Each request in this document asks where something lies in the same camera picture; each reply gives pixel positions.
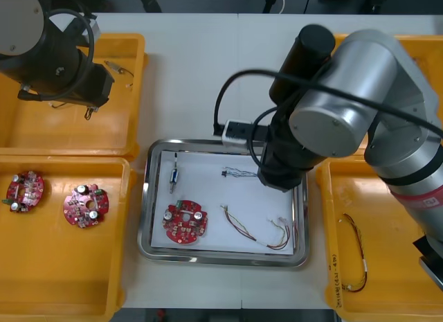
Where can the round red circuit board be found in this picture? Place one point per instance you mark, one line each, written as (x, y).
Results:
(84, 206)
(185, 223)
(25, 191)

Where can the black stand leg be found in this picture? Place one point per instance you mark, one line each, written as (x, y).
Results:
(149, 0)
(270, 1)

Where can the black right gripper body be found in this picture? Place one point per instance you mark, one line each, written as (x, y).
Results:
(280, 178)

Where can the silver-grey and black left arm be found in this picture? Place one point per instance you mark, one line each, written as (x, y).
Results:
(20, 17)

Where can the white sheet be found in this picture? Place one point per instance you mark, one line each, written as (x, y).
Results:
(225, 194)

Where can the steel tray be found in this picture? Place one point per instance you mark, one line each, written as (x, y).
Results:
(221, 259)

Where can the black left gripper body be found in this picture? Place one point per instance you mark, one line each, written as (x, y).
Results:
(102, 84)

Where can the silver-grey and black right arm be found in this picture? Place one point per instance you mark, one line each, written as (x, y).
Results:
(363, 93)

